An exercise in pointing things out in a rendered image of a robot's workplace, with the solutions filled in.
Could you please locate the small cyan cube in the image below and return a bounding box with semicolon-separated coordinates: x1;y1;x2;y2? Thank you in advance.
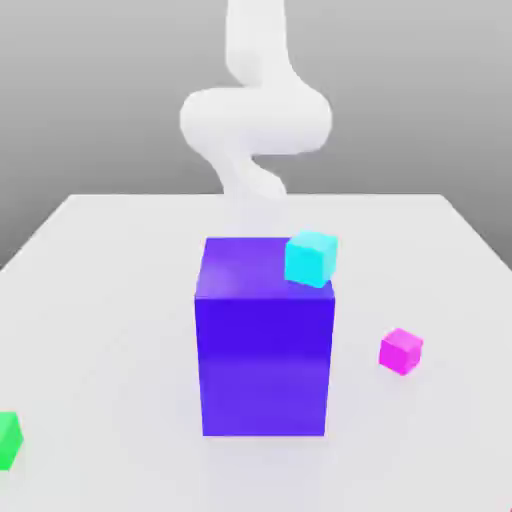
283;229;340;290

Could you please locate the small magenta cube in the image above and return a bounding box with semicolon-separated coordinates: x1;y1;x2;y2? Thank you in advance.
378;327;425;377

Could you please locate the large purple box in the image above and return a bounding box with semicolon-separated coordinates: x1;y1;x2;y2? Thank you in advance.
193;236;336;438

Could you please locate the small green cube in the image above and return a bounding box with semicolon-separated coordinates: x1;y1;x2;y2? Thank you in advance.
0;410;25;472

